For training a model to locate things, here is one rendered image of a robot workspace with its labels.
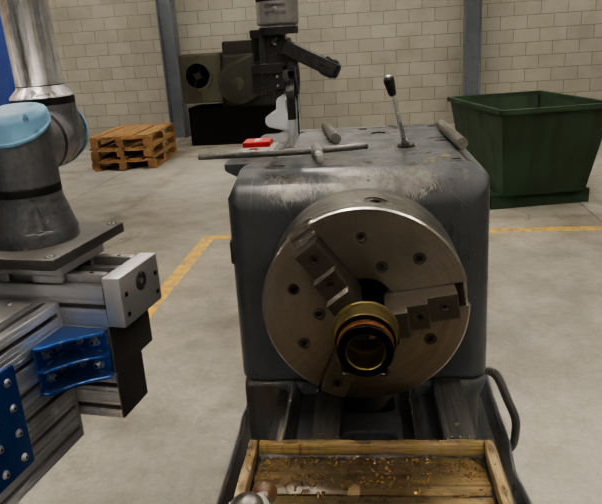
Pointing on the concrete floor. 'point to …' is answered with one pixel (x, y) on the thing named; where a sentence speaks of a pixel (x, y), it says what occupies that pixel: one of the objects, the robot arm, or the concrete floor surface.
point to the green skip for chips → (533, 143)
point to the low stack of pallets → (133, 146)
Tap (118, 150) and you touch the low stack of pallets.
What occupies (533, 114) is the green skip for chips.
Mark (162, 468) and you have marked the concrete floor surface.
